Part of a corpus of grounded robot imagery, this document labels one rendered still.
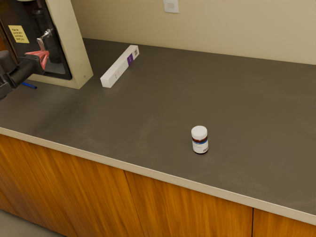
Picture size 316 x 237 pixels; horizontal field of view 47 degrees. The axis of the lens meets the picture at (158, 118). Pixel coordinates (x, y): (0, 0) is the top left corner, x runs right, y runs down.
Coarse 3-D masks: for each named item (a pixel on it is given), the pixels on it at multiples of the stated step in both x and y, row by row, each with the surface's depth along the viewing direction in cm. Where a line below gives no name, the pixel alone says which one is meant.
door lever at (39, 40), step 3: (45, 33) 136; (48, 33) 136; (42, 36) 135; (45, 36) 136; (48, 36) 137; (39, 39) 133; (39, 42) 134; (42, 42) 135; (39, 45) 135; (42, 45) 135; (42, 48) 136; (45, 48) 137; (42, 51) 137; (45, 54) 137; (48, 57) 139
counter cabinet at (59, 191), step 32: (0, 160) 169; (32, 160) 153; (64, 160) 140; (0, 192) 198; (32, 192) 177; (64, 192) 160; (96, 192) 146; (128, 192) 134; (160, 192) 124; (192, 192) 115; (64, 224) 186; (96, 224) 167; (128, 224) 152; (160, 224) 139; (192, 224) 128; (224, 224) 119; (256, 224) 111; (288, 224) 104
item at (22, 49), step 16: (0, 0) 137; (16, 0) 133; (32, 0) 129; (0, 16) 143; (16, 16) 138; (32, 16) 134; (48, 16) 130; (32, 32) 140; (48, 32) 136; (16, 48) 152; (32, 48) 147; (48, 48) 142; (48, 64) 149; (64, 64) 144
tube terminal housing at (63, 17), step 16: (48, 0) 128; (64, 0) 135; (64, 16) 136; (64, 32) 138; (64, 48) 140; (80, 48) 148; (80, 64) 150; (48, 80) 158; (64, 80) 153; (80, 80) 152
